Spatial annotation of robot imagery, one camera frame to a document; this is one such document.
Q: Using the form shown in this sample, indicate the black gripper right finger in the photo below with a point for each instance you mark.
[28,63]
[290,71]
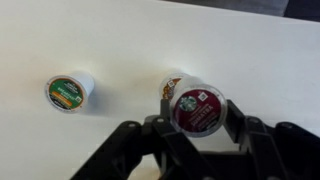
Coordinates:
[276,150]

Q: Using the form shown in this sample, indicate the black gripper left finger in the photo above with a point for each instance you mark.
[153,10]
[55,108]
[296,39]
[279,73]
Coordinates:
[126,150]

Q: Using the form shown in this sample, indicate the orange brown lid coffee pod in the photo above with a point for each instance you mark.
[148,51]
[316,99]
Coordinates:
[168,85]

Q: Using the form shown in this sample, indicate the maroon Starbucks coffee pod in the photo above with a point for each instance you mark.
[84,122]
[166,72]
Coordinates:
[198,110]

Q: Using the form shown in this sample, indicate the green lid coffee pod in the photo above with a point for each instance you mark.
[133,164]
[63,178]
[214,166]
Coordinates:
[66,93]

